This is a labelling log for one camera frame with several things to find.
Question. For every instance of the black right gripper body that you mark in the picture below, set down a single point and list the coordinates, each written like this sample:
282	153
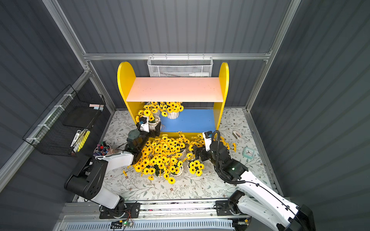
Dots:
201	154

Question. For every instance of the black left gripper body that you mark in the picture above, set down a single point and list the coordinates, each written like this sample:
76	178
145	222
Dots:
151	132

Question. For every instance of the sunflower pot top shelf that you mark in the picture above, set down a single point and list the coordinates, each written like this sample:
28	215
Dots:
229	146

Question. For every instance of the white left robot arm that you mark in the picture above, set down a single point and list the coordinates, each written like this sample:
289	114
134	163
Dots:
86	179

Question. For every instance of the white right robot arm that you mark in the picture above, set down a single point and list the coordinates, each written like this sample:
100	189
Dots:
252	196

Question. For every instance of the yellow wooden shelf unit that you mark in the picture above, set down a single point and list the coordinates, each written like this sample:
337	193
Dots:
136	91

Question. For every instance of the pen holder with markers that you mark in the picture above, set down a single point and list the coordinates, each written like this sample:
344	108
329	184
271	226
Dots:
102	149

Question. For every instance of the pink sticky note pad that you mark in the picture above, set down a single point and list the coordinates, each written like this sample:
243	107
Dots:
97	107

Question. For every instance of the yellow book in basket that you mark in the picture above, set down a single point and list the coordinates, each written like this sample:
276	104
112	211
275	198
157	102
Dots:
79	140

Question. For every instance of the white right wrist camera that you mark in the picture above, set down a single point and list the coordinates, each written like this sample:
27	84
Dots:
207	136

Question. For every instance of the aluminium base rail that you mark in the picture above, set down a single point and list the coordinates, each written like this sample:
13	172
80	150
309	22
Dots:
191	214

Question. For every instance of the white wire basket behind shelf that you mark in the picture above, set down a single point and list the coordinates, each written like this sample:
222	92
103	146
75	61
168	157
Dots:
180	67

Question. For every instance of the black wire wall basket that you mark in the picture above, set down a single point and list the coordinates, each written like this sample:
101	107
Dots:
53	135

